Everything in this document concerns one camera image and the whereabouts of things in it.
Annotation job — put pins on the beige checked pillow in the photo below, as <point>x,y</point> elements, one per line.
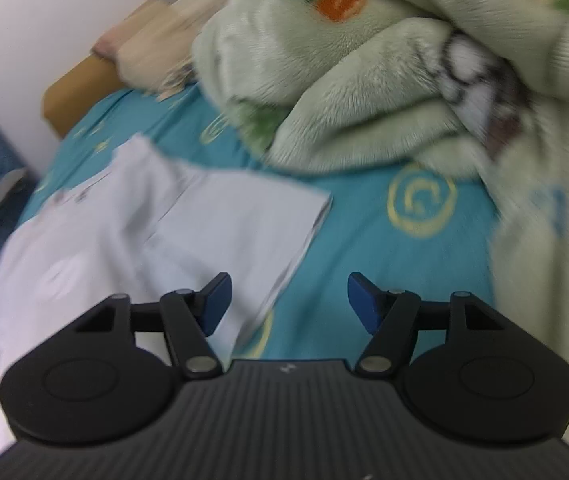
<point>164,45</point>

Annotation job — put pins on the white t-shirt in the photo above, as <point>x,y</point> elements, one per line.
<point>114,240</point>

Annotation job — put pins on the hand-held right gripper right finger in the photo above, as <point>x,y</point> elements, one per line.
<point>364,305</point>

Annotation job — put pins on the wooden bed headboard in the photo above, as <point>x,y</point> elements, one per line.
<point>77,92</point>

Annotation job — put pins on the teal patterned bed sheet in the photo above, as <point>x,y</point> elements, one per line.
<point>389,260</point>

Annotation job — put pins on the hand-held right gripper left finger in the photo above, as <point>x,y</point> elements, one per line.
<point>216,304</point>

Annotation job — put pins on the green printed fleece blanket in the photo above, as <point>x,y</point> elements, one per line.
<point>394,75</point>

